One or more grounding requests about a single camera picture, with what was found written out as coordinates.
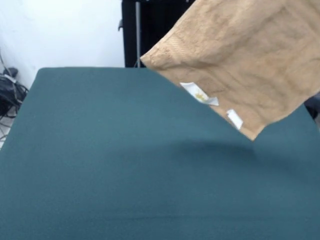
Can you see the dark green table cloth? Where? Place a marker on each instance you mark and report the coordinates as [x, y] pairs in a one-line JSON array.
[[100, 162]]

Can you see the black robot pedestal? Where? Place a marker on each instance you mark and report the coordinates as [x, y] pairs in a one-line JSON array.
[[140, 30]]

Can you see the orange terry towel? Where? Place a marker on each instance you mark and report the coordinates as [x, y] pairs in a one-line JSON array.
[[240, 62]]

